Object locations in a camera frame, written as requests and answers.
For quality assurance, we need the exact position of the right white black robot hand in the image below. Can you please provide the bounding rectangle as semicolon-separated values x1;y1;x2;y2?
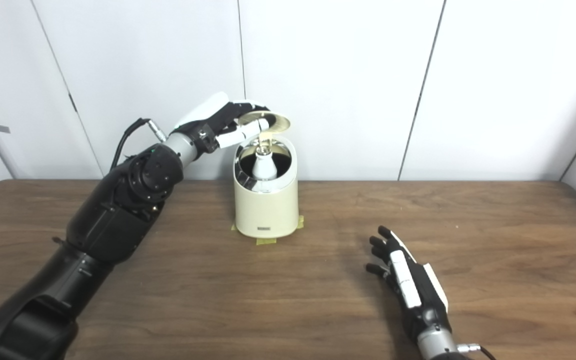
365;225;453;346

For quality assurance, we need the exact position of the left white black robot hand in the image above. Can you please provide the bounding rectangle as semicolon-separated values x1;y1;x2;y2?
170;91;271;155

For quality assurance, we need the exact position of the cream round bin lid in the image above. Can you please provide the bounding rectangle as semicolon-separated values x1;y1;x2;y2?
238;111;292;146

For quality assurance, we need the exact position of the small white plastic bottle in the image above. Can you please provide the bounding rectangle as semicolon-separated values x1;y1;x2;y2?
252;142;279;182

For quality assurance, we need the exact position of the cream-colored round bin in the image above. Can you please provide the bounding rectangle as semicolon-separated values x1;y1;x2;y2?
233;136;299;239

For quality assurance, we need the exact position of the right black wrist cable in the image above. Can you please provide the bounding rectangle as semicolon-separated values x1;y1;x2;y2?
457;343;498;360

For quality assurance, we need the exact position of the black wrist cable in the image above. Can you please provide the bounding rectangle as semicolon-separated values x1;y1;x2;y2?
457;343;498;360
110;117;170;171

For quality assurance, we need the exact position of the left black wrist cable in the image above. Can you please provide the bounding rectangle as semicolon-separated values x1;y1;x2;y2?
110;117;170;171

